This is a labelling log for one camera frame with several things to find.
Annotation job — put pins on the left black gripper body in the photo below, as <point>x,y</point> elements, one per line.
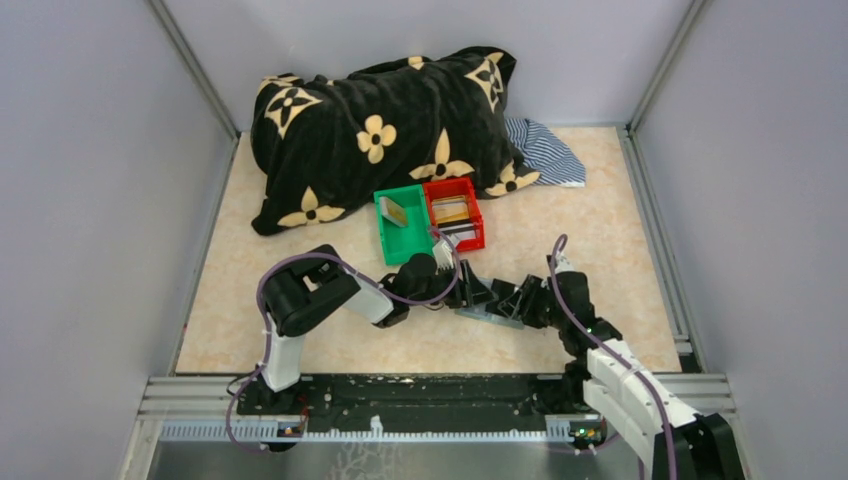
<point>461,296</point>

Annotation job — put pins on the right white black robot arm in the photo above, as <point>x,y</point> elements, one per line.
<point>672,439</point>

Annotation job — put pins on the blue striped cloth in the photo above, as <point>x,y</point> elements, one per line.
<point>546,153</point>

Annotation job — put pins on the sage green card holder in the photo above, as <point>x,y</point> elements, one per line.
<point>486,312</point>

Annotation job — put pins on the cards in red bin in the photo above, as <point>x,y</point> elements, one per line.
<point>453,216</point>

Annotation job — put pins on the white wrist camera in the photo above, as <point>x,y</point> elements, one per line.
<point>561,263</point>
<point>445,255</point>

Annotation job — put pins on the black floral blanket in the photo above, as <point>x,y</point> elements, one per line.
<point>326,146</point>

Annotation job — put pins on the card in green bin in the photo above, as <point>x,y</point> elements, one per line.
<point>392,212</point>

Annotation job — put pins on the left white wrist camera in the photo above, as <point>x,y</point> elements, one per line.
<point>445,255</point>

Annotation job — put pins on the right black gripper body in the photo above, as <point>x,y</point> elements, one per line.
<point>534,308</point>

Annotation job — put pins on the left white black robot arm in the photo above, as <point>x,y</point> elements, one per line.
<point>302,291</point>

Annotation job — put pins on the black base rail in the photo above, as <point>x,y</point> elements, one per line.
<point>441,404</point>

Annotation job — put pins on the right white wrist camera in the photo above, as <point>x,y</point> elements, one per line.
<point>561,263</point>

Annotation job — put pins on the red plastic bin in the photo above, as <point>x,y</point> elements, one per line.
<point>452,187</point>

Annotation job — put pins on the green plastic bin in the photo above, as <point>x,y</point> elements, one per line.
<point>399,244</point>

